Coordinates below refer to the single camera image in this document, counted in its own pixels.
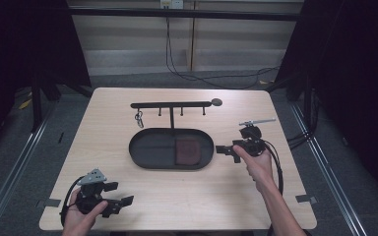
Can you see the brown leather wallet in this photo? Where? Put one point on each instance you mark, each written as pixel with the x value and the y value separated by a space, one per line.
pixel 187 151

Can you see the person's right hand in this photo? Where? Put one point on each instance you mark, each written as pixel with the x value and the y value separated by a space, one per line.
pixel 259 168

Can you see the white wall outlet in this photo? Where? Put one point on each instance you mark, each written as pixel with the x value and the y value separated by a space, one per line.
pixel 171 3

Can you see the metal floor rail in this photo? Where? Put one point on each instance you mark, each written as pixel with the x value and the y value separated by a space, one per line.
pixel 328 173
pixel 19 164

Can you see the black horizontal metal bar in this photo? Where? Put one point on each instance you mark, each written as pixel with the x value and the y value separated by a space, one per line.
pixel 128 12

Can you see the black stand leg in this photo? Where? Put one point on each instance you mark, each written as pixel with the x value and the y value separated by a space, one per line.
pixel 36 105
pixel 307 105

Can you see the black curtain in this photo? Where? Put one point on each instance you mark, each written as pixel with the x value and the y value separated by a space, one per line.
pixel 357 65
pixel 26 42

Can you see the grey tape strip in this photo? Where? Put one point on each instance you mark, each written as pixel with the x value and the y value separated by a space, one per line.
pixel 49 203
pixel 306 198

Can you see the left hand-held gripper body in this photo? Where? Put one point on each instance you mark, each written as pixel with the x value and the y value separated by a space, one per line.
pixel 92 178

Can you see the yellow floor tape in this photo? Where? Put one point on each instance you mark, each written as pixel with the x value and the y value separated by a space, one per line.
pixel 25 104

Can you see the black key stand with tray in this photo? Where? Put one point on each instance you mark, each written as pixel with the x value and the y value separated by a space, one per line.
pixel 151 150

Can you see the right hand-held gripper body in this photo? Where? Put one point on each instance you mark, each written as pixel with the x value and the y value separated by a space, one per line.
pixel 252 142

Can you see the person's left hand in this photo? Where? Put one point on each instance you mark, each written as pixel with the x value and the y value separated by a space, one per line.
pixel 77 223

